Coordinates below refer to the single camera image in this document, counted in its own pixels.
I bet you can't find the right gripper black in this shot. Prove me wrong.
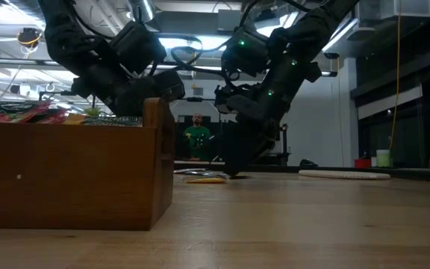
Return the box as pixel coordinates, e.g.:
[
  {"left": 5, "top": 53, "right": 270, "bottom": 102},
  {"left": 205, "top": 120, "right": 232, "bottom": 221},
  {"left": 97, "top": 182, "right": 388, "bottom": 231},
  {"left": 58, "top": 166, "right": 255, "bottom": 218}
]
[{"left": 214, "top": 84, "right": 290, "bottom": 176}]

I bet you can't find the silver tea packet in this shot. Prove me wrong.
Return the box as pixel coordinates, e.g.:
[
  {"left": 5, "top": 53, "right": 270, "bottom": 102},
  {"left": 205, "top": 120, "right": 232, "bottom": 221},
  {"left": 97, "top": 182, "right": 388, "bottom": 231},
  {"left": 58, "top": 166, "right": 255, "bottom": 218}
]
[
  {"left": 196, "top": 170, "right": 231, "bottom": 179},
  {"left": 173, "top": 167, "right": 208, "bottom": 175}
]

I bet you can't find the wooden tea organizer box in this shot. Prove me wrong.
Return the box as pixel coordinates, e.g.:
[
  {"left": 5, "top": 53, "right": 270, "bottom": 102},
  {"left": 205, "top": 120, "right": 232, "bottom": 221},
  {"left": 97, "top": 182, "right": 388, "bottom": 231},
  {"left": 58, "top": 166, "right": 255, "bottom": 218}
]
[{"left": 0, "top": 97, "right": 175, "bottom": 231}]

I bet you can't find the black low table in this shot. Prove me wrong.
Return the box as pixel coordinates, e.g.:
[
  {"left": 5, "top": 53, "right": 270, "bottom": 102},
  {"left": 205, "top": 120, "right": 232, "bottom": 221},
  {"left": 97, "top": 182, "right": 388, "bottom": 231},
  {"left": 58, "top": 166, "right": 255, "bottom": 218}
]
[{"left": 263, "top": 151, "right": 291, "bottom": 167}]

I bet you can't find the person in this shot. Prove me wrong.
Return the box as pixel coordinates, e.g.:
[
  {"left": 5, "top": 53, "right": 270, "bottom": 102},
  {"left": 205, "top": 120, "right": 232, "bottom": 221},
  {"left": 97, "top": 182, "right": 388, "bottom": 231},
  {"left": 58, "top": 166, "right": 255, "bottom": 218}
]
[{"left": 183, "top": 114, "right": 212, "bottom": 161}]

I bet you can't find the long ceiling light bar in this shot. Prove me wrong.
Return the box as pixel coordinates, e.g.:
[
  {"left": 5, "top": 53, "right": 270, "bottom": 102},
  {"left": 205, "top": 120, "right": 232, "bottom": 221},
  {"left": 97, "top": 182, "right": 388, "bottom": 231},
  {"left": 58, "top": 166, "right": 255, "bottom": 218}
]
[{"left": 146, "top": 64, "right": 338, "bottom": 78}]

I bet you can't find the round woven white mat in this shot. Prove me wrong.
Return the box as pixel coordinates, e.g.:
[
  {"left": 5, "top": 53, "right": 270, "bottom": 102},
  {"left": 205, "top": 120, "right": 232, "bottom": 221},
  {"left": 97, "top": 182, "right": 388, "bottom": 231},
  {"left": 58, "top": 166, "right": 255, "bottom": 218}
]
[{"left": 299, "top": 170, "right": 391, "bottom": 181}]

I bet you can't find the pale green cup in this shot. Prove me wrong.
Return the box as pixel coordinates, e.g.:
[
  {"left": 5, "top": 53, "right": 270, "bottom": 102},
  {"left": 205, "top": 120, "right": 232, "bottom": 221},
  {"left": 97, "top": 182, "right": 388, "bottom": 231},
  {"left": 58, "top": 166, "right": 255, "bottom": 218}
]
[{"left": 376, "top": 149, "right": 391, "bottom": 168}]

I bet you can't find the black camera stand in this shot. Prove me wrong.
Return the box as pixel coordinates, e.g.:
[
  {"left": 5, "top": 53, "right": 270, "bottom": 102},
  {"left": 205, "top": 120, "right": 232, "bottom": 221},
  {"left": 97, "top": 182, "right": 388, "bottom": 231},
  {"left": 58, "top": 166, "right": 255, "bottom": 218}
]
[{"left": 281, "top": 125, "right": 290, "bottom": 154}]

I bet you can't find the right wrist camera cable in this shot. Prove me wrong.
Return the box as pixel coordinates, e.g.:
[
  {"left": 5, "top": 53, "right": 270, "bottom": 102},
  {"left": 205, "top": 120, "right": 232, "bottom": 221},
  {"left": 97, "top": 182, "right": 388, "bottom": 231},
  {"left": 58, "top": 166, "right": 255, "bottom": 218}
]
[{"left": 169, "top": 35, "right": 240, "bottom": 82}]

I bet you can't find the silver round air duct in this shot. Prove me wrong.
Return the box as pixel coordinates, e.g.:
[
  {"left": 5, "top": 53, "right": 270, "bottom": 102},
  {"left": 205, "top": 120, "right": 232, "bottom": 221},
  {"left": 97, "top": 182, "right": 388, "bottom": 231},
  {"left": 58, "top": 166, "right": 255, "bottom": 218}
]
[{"left": 128, "top": 0, "right": 156, "bottom": 23}]

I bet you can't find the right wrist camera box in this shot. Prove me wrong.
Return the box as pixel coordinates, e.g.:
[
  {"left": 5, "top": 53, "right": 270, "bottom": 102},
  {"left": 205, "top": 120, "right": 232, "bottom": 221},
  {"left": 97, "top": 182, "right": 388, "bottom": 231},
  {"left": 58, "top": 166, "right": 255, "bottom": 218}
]
[{"left": 221, "top": 25, "right": 270, "bottom": 78}]

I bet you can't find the hanging cord reel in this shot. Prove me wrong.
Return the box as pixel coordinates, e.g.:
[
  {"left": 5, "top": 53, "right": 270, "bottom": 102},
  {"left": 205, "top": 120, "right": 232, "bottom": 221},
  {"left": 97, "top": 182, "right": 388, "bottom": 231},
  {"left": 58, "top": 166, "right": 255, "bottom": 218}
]
[{"left": 16, "top": 26, "right": 43, "bottom": 49}]

